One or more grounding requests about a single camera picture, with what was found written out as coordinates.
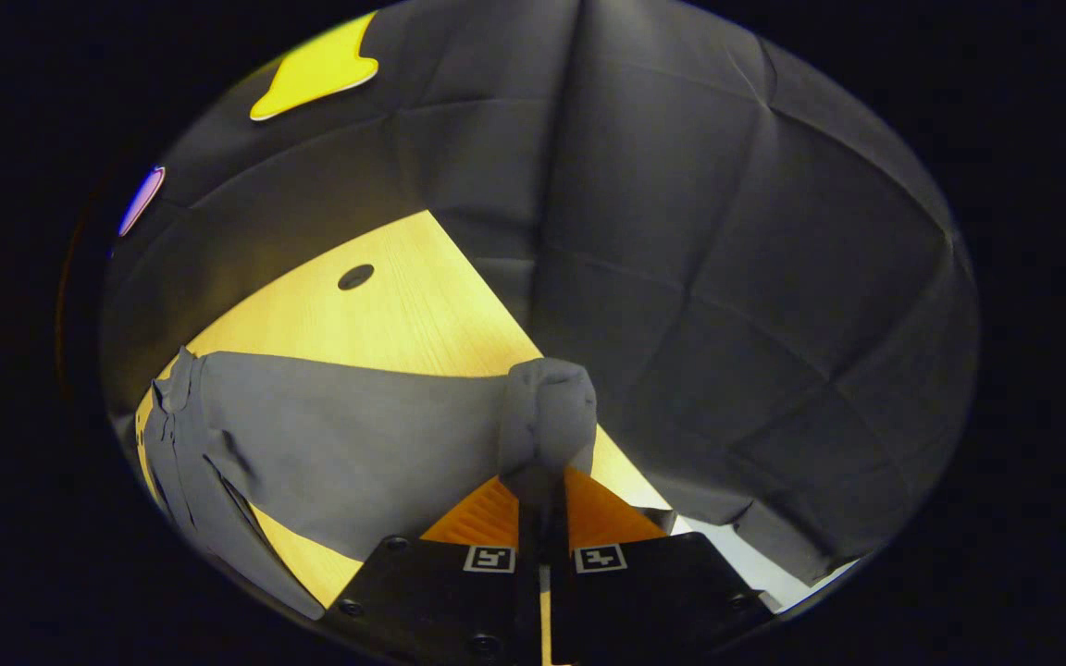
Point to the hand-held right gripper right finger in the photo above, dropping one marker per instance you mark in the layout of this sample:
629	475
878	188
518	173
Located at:
559	592

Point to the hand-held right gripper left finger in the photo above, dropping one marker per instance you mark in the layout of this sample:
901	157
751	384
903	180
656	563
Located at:
530	573

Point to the dark grey shirt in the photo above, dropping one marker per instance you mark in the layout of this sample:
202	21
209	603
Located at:
357	444

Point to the black backdrop cloth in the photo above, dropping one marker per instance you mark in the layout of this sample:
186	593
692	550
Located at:
727	277

